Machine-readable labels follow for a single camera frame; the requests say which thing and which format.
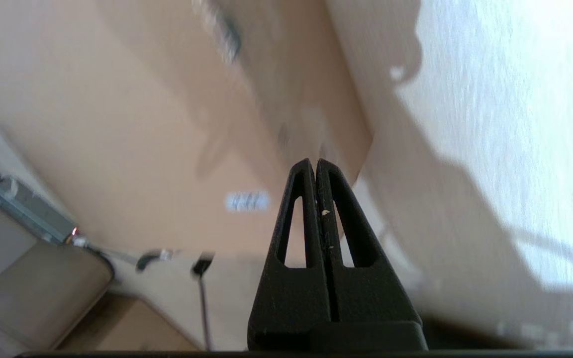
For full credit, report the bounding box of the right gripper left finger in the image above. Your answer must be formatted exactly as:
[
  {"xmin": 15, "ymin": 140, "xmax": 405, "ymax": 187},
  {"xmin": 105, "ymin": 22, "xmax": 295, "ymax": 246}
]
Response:
[{"xmin": 248, "ymin": 159, "xmax": 332, "ymax": 349}]

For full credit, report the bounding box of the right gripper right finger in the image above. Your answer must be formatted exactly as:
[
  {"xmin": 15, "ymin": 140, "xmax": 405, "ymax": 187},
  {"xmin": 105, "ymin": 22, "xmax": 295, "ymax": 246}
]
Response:
[{"xmin": 316, "ymin": 160, "xmax": 419, "ymax": 322}]

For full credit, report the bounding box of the brown cardboard shoe box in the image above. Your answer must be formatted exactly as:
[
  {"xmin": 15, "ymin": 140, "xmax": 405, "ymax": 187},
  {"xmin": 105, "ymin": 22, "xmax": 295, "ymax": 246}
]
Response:
[{"xmin": 0, "ymin": 0, "xmax": 374, "ymax": 257}]

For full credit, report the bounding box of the brown padded seat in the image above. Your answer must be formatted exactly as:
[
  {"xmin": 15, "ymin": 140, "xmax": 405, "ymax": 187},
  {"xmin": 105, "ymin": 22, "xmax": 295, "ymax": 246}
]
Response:
[{"xmin": 0, "ymin": 196, "xmax": 115, "ymax": 351}]

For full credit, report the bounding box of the grey metal power converter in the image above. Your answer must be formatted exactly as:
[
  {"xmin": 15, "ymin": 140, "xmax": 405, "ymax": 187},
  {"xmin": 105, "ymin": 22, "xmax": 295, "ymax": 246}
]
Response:
[{"xmin": 0, "ymin": 178, "xmax": 79, "ymax": 245}]

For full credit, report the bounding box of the thin black cable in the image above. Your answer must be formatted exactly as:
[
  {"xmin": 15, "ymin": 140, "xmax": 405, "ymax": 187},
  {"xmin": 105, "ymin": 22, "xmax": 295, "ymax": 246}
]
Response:
[{"xmin": 198, "ymin": 273, "xmax": 214, "ymax": 351}]

